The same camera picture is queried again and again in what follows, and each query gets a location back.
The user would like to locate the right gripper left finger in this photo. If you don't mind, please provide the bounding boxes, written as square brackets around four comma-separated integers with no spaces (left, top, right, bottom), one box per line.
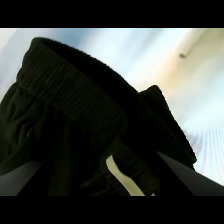
[0,160,47,197]

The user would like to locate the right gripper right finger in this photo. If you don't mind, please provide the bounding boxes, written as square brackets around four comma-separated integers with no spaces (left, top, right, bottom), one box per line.
[155,151,224,197]

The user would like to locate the black pants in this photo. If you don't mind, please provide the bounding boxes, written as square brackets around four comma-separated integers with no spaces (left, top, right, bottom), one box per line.
[0,36,198,197]

